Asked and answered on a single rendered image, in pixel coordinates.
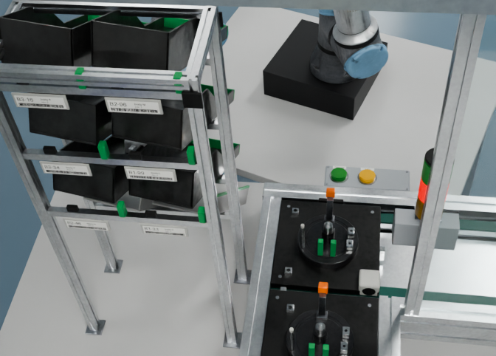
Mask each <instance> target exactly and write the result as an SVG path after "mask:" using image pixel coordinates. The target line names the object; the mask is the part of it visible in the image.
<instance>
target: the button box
mask: <svg viewBox="0 0 496 356"><path fill-rule="evenodd" d="M335 168H344V169H345V170H346V171H347V178H346V179H345V180H344V181H342V182H337V181H334V180H333V179H332V178H331V171H332V170H333V169H335ZM365 169H369V170H372V171H373V172H374V173H375V175H376V177H375V180H374V181H373V182H372V183H364V182H361V181H360V179H359V173H360V172H361V171H362V170H365ZM324 186H333V187H345V188H367V189H379V190H391V191H410V172H409V171H404V170H391V169H379V168H355V167H346V166H330V165H327V166H326V167H325V182H324Z"/></svg>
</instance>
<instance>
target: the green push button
mask: <svg viewBox="0 0 496 356"><path fill-rule="evenodd" d="M331 178H332V179H333V180H334V181H337V182H342V181H344V180H345V179H346V178H347V171H346V170H345V169H344V168H335V169H333V170H332V171H331Z"/></svg>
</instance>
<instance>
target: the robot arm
mask: <svg viewBox="0 0 496 356"><path fill-rule="evenodd" d="M319 14H320V15H319V26H318V37H317V46H316V47H315V49H314V51H313V53H312V55H311V58H310V70H311V73H312V74H313V75H314V76H315V77H316V78H318V79H319V80H321V81H324V82H326V83H335V84H340V83H348V82H351V81H353V80H355V79H356V78H358V79H363V78H368V77H370V76H372V75H375V74H376V73H377V72H379V71H380V70H381V69H382V67H383V66H384V65H385V64H386V63H387V61H388V51H387V47H386V46H385V45H384V44H383V43H382V40H381V38H380V34H379V27H378V23H377V21H376V19H375V18H374V17H373V16H371V15H370V13H369V11H363V10H319Z"/></svg>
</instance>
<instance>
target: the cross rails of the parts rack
mask: <svg viewBox="0 0 496 356"><path fill-rule="evenodd" d="M0 91H6V92H35V93H50V94H65V95H94V96H109V97H138V98H153V99H168V100H182V94H176V92H175V90H165V89H135V88H124V89H111V87H104V86H87V87H86V89H79V87H78V86H73V85H58V84H42V83H29V84H17V83H12V82H0ZM207 129H212V130H219V129H218V120H213V121H212V122H211V123H210V124H209V125H208V126H207ZM23 155H24V159H26V160H46V161H58V162H81V163H94V164H106V165H129V166H140V167H152V168H175V169H187V170H198V166H197V161H196V164H195V165H189V164H188V160H187V158H180V157H156V156H144V155H143V156H142V159H141V160H131V159H130V157H129V154H109V156H108V159H107V160H102V159H101V157H100V153H95V152H82V151H59V150H57V153H56V154H45V153H44V150H43V149H34V148H25V149H24V152H23ZM216 184H226V181H225V175H221V176H220V177H219V178H218V179H217V180H216ZM48 213H49V215H50V216H60V217H71V218H81V219H101V220H111V221H121V222H141V223H151V224H162V225H181V226H192V227H208V226H207V220H206V223H205V224H203V223H199V217H198V216H180V215H169V214H157V217H156V218H149V217H146V216H145V213H138V212H128V211H127V214H126V217H125V218H122V217H120V216H119V214H118V211H117V210H97V209H86V208H79V211H78V212H68V211H67V209H66V207H55V206H49V209H48Z"/></svg>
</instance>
